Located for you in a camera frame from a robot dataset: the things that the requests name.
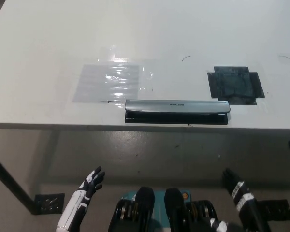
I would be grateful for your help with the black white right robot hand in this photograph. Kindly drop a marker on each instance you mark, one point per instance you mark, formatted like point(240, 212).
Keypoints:
point(250, 210)

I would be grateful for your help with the grey translucent plastic sheet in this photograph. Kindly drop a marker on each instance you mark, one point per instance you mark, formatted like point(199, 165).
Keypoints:
point(91, 82)

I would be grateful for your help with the black tape patch on table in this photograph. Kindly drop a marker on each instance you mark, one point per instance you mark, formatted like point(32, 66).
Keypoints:
point(234, 84)

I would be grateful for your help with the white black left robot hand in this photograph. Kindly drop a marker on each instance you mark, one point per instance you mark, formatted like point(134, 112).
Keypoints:
point(80, 205)

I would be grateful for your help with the clear glossy tape film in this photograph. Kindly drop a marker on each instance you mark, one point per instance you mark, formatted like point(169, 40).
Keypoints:
point(145, 72)

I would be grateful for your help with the black metal table leg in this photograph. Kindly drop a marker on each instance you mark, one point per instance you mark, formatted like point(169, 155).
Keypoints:
point(12, 183)

